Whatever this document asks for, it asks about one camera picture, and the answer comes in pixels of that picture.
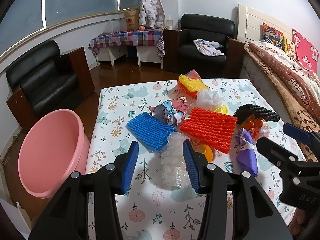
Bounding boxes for clear bubble wrap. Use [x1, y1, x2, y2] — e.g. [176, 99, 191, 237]
[161, 132, 190, 188]

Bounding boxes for purple packet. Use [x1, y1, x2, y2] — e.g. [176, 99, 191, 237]
[235, 128, 258, 177]

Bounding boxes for blue foam fruit net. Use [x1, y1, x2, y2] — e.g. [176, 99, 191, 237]
[126, 112, 176, 151]

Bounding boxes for red foam fruit net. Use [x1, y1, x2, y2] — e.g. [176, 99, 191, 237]
[180, 107, 238, 154]

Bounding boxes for colourful paper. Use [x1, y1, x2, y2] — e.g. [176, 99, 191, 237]
[149, 97, 189, 127]

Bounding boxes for floral bear tablecloth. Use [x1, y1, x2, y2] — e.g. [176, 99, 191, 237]
[86, 79, 305, 239]

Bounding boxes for orange white crumpled wrapper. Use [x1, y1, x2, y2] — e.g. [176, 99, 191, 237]
[240, 114, 270, 141]

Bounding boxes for bed with brown blanket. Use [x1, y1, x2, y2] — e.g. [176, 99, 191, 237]
[240, 39, 320, 163]

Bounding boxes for black foam fruit net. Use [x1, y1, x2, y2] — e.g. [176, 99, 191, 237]
[233, 104, 280, 124]

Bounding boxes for white crumpled plastic bag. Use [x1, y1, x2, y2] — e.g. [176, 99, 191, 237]
[196, 88, 223, 111]

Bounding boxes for yellow orange foam net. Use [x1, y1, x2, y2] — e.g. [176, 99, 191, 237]
[177, 75, 209, 98]

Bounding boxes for pink plastic bucket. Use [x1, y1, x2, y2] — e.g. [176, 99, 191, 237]
[18, 109, 90, 199]

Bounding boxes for pink flower pillow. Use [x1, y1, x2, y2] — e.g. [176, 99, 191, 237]
[292, 29, 319, 73]

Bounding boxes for pink paper under net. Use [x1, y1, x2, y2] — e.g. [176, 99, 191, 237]
[185, 69, 201, 80]

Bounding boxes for colourful striped pillow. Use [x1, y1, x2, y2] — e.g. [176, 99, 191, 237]
[262, 22, 283, 49]

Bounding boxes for black leather armchair back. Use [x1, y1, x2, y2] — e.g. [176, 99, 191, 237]
[163, 14, 244, 78]

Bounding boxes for black leather armchair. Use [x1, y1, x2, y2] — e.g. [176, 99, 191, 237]
[163, 14, 244, 78]
[5, 40, 95, 132]

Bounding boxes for cloth on armchair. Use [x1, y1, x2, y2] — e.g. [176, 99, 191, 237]
[193, 39, 224, 56]

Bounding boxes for checkered cloth side table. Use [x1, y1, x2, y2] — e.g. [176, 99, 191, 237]
[88, 29, 164, 66]

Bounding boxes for black leather armchair left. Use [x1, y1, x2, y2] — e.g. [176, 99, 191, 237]
[5, 40, 95, 132]

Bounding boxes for white wooden headboard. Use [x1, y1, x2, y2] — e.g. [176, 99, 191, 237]
[237, 4, 293, 43]

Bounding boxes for drink cup with straw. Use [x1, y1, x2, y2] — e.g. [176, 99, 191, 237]
[165, 15, 173, 30]

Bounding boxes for clear plastic bag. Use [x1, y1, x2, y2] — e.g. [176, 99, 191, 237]
[103, 20, 120, 35]

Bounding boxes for floral padded jacket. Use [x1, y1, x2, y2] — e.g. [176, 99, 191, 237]
[139, 0, 165, 28]

